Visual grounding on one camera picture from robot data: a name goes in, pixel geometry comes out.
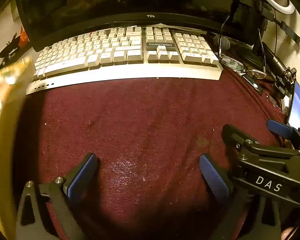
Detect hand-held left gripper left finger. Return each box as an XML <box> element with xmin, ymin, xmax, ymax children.
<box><xmin>16</xmin><ymin>152</ymin><xmax>98</xmax><ymax>240</ymax></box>

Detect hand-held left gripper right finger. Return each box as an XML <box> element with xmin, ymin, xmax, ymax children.
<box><xmin>199</xmin><ymin>154</ymin><xmax>282</xmax><ymax>240</ymax></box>

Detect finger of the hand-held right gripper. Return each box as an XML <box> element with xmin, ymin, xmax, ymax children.
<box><xmin>222</xmin><ymin>124</ymin><xmax>260</xmax><ymax>154</ymax></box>
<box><xmin>266</xmin><ymin>119</ymin><xmax>300</xmax><ymax>153</ymax></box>

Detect gold foil tray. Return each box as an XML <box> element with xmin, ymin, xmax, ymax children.
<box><xmin>0</xmin><ymin>56</ymin><xmax>38</xmax><ymax>240</ymax></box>

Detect smartphone with blue screen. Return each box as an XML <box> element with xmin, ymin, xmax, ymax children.
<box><xmin>286</xmin><ymin>81</ymin><xmax>300</xmax><ymax>129</ymax></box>

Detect black phone clamp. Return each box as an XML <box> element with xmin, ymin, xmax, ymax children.
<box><xmin>272</xmin><ymin>67</ymin><xmax>298</xmax><ymax>105</ymax></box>

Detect black cylindrical device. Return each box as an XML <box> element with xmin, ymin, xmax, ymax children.
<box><xmin>261</xmin><ymin>41</ymin><xmax>289</xmax><ymax>74</ymax></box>

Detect dark red table cloth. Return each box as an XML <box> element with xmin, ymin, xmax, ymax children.
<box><xmin>13</xmin><ymin>69</ymin><xmax>294</xmax><ymax>240</ymax></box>

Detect grey mesh microphone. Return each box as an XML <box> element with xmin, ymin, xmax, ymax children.
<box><xmin>214</xmin><ymin>36</ymin><xmax>231</xmax><ymax>50</ymax></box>

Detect white computer keyboard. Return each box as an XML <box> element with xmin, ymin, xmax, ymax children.
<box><xmin>26</xmin><ymin>26</ymin><xmax>224</xmax><ymax>95</ymax></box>

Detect black frying pan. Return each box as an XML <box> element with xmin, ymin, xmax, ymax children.
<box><xmin>0</xmin><ymin>34</ymin><xmax>20</xmax><ymax>58</ymax></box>

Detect orange plastic bag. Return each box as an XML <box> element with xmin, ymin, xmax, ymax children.
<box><xmin>19</xmin><ymin>26</ymin><xmax>29</xmax><ymax>43</ymax></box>

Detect black computer monitor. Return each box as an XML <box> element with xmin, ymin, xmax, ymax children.
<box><xmin>15</xmin><ymin>0</ymin><xmax>265</xmax><ymax>53</ymax></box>

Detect thin frame eyeglasses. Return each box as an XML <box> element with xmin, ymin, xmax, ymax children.
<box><xmin>219</xmin><ymin>16</ymin><xmax>268</xmax><ymax>80</ymax></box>

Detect black ring light stand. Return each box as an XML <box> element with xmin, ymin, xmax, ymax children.
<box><xmin>229</xmin><ymin>0</ymin><xmax>300</xmax><ymax>44</ymax></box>

